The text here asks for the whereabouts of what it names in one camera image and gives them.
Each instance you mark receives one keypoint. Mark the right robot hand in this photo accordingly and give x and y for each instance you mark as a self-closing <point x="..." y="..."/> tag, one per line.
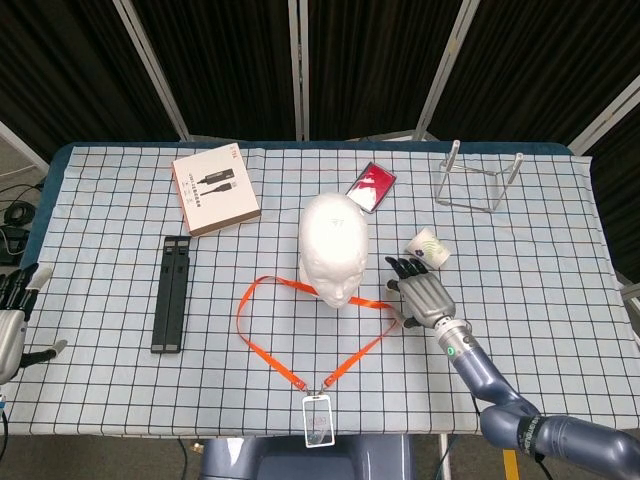
<point x="427" y="297"/>

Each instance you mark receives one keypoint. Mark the white foam mannequin head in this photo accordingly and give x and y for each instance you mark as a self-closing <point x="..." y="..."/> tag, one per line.
<point x="332" y="235"/>

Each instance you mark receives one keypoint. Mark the red and white phone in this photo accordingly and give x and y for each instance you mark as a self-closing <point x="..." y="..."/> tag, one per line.
<point x="375" y="185"/>

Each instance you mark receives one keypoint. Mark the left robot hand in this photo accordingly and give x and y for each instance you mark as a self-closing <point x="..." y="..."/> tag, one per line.
<point x="12" y="340"/>

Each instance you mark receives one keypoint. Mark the black folding screen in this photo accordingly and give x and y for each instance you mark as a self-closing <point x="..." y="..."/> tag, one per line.
<point x="225" y="65"/>

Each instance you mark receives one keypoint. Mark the black folding stand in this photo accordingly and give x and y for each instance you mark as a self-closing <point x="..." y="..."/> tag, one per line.
<point x="170" y="300"/>

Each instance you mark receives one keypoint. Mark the checked tablecloth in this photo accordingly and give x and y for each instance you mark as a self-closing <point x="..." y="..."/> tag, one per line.
<point x="525" y="300"/>

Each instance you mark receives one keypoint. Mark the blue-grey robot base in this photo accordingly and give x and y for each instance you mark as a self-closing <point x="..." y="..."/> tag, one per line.
<point x="240" y="460"/>

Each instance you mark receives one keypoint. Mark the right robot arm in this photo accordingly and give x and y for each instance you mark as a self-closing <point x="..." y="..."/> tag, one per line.
<point x="480" y="370"/>

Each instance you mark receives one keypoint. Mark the black power adapter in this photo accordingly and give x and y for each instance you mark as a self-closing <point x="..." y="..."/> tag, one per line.
<point x="10" y="245"/>

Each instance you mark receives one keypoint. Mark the white table leg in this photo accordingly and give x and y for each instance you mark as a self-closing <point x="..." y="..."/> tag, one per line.
<point x="445" y="457"/>

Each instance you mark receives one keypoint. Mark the flower print paper cup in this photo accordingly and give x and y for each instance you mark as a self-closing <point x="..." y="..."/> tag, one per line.
<point x="430" y="248"/>

